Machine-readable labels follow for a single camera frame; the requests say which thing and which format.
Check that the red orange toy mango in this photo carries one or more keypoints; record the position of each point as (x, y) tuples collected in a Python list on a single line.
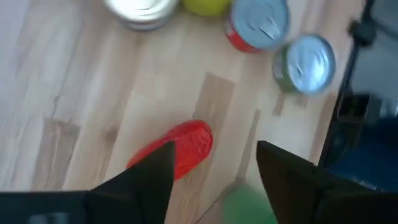
[(192, 143)]

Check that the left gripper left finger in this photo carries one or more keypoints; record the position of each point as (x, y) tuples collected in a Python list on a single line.
[(143, 196)]

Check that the red label tin can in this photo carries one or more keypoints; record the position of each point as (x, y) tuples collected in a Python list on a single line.
[(259, 21)]

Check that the black frame clamp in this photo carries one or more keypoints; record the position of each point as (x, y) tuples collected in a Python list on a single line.
[(362, 32)]

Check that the green toy apple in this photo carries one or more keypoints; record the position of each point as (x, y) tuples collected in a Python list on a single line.
[(206, 6)]

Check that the gold top tin can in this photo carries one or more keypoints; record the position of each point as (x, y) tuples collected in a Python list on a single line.
[(140, 12)]

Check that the green label tuna can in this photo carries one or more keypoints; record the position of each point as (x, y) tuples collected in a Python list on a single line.
[(311, 62)]

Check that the green squeeze bottle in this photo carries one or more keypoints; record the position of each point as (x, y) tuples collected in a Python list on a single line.
[(245, 207)]

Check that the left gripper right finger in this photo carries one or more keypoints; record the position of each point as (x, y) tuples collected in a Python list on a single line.
[(292, 193)]

